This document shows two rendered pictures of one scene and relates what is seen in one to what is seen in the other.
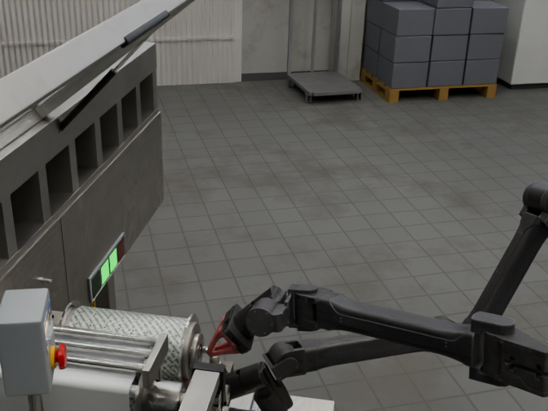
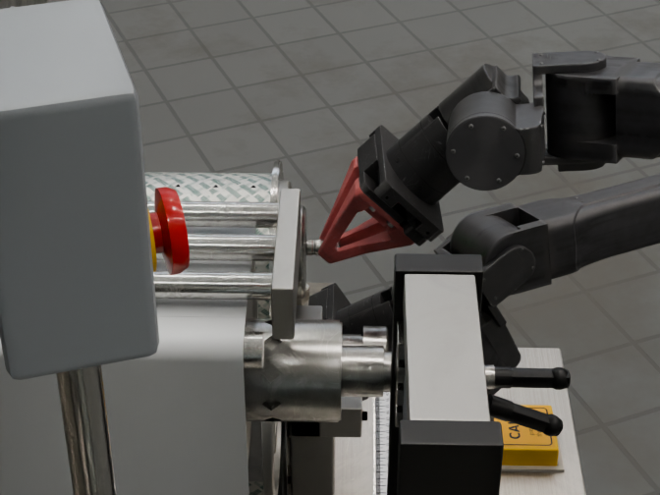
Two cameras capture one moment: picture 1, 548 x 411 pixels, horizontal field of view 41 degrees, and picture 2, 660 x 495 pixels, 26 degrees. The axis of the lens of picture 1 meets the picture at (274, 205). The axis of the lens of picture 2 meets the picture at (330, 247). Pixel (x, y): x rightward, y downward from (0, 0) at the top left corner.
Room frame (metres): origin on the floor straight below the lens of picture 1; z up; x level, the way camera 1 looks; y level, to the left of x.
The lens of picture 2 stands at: (0.29, 0.23, 1.91)
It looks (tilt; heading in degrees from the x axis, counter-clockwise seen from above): 35 degrees down; 353
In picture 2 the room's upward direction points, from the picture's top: straight up
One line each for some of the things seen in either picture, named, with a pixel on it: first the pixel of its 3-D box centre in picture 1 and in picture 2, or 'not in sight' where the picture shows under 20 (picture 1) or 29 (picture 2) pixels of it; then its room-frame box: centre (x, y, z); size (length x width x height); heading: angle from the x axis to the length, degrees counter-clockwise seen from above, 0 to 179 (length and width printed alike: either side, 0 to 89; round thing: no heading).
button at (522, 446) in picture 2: not in sight; (521, 434); (1.35, -0.09, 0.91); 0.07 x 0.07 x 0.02; 82
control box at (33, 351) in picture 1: (34, 341); (80, 184); (0.69, 0.27, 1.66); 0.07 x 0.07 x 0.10; 10
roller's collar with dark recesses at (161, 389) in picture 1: (164, 399); (293, 370); (0.98, 0.17, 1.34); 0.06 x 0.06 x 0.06; 82
